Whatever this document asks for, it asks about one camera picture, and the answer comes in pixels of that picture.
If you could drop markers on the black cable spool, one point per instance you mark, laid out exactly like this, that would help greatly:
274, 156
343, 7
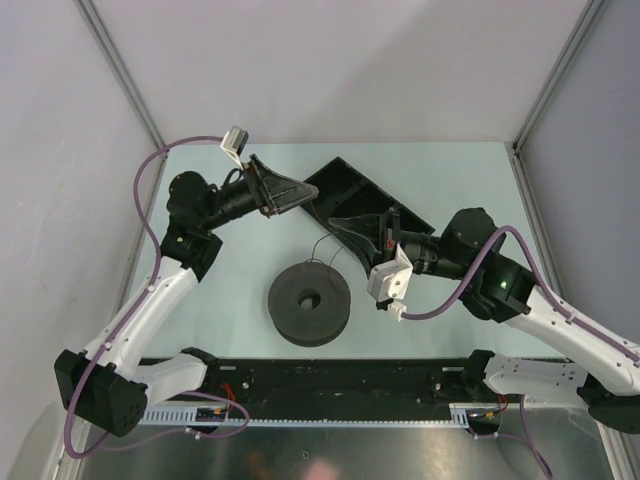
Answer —
309, 304

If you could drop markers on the black compartment tray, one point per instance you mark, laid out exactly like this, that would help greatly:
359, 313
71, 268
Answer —
346, 192

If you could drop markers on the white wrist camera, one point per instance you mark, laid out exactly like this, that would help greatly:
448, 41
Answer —
388, 283
233, 144

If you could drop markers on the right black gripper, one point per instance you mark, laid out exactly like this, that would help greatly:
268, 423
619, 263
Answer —
355, 230

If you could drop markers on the grey slotted cable duct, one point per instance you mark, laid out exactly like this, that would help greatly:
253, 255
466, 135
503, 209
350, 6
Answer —
456, 416

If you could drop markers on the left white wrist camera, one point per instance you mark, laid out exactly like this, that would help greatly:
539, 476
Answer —
233, 144

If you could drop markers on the left aluminium frame post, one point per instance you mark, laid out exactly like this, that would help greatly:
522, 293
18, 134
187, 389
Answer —
114, 59

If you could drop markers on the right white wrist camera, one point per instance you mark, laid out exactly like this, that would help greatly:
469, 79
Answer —
388, 283

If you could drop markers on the right aluminium frame post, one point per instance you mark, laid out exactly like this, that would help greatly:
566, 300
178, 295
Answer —
569, 53

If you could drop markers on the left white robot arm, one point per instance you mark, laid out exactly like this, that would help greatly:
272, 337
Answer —
105, 384

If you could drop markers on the aluminium frame post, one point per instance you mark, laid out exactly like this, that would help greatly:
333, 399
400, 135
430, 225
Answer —
114, 59
569, 53

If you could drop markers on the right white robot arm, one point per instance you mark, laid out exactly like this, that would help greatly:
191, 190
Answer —
498, 280

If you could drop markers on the aluminium frame rail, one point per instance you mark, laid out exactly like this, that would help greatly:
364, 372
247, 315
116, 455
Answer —
623, 461

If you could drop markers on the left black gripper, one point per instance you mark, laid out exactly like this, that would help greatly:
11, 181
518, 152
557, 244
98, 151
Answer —
276, 194

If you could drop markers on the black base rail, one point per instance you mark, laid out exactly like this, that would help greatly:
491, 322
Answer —
349, 389

